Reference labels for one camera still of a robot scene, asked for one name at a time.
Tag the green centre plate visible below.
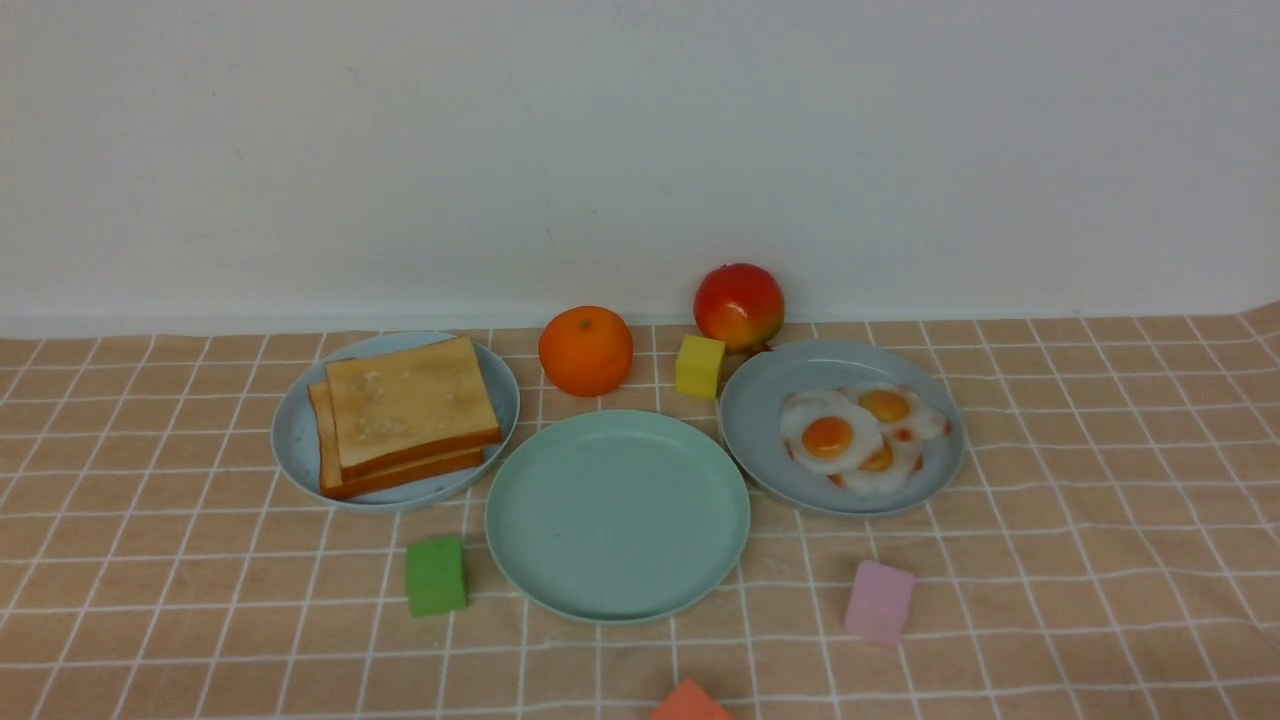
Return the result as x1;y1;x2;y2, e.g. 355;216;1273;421
485;410;753;625

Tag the toast slice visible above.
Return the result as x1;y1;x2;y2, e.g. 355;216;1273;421
308;383;485;501
325;337;504;483

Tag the pink cube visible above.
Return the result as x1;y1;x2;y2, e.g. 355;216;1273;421
844;559;915;647

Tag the light blue left plate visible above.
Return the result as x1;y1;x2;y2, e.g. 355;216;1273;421
271;332;521;512

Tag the fried egg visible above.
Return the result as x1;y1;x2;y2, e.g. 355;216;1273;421
840;382;952;443
780;389;884;477
828;436;925;496

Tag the yellow cube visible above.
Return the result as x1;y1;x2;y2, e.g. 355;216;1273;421
675;334;726;400

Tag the green cube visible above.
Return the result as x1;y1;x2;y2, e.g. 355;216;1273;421
404;536;468;618

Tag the orange-red cube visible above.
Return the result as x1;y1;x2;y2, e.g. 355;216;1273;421
649;678;733;720

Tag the red yellow apple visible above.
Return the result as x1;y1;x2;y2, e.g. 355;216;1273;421
692;263;786;355

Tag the orange mandarin fruit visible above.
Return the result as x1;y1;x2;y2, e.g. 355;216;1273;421
538;305;635;397

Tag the grey-blue right plate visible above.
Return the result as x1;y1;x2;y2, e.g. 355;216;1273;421
718;340;966;519

